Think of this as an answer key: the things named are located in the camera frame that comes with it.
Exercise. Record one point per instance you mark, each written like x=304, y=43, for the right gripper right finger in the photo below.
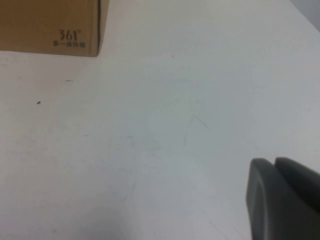
x=300, y=175

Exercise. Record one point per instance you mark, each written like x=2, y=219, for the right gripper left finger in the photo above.
x=270, y=205

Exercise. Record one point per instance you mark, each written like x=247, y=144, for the brown cardboard shoe box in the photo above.
x=37, y=25

